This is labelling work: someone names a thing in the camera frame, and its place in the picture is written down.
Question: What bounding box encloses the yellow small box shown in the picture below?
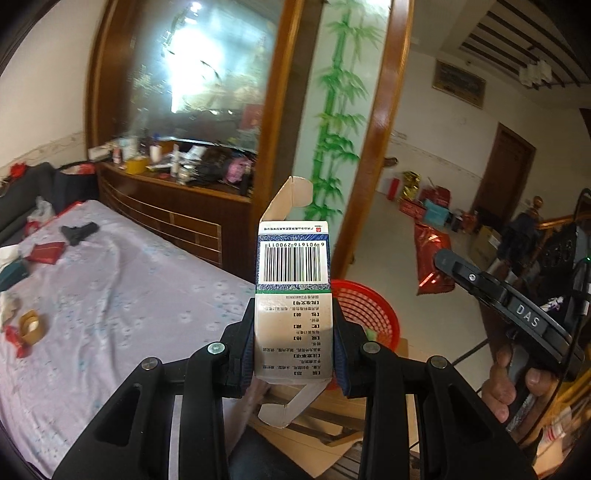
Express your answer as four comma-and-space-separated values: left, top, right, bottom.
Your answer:
19, 310, 45, 346

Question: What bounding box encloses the red foil wrapper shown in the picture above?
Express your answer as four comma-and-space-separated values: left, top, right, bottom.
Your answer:
4, 325, 31, 359

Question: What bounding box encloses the white yellow medicine box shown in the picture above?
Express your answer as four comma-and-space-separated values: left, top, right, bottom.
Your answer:
254, 176, 334, 429

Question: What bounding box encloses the person right hand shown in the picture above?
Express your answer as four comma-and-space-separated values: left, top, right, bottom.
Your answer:
481, 344, 558, 430

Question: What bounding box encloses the red plastic waste basket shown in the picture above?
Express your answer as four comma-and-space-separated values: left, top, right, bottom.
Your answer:
332, 279, 401, 351

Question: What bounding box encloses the crumpled white cloth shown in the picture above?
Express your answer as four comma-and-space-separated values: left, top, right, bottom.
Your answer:
0, 291, 20, 329

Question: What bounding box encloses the red flat pouch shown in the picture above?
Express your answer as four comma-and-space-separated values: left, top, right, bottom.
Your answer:
26, 242, 67, 265

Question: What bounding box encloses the green tissue box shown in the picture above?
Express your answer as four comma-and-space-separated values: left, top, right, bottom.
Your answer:
0, 245, 29, 292

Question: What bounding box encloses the black toy pistol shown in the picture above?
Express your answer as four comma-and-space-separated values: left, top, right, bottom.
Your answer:
60, 222, 99, 246

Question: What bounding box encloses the dark shopping bag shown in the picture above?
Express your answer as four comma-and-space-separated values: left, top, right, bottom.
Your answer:
52, 162, 99, 214

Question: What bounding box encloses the black leather sofa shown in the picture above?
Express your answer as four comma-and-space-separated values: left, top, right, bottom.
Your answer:
0, 162, 56, 246

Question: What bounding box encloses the yellow tub on cabinet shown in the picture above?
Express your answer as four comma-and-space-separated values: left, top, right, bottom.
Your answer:
125, 156, 150, 175

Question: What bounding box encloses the wooden sideboard cabinet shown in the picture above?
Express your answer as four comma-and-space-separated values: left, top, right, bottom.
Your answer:
85, 1, 414, 280

